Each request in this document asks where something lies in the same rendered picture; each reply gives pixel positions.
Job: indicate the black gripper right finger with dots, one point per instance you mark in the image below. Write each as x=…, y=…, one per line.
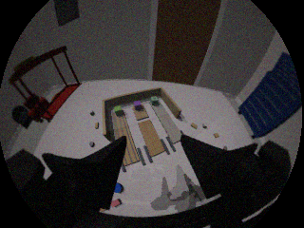
x=213, y=165

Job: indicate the blue round disc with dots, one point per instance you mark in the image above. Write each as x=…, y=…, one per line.
x=119, y=188

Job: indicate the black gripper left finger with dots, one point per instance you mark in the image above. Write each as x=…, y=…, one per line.
x=97, y=173

